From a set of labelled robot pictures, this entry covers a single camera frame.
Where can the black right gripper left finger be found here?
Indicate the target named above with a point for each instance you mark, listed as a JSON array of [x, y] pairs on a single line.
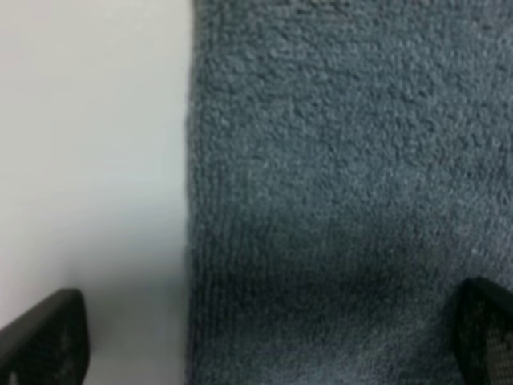
[[49, 344]]

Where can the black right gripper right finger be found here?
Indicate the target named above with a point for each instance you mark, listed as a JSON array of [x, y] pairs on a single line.
[[483, 332]]

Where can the grey towel with orange pattern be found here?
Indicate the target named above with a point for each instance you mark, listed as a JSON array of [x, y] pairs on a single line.
[[350, 164]]

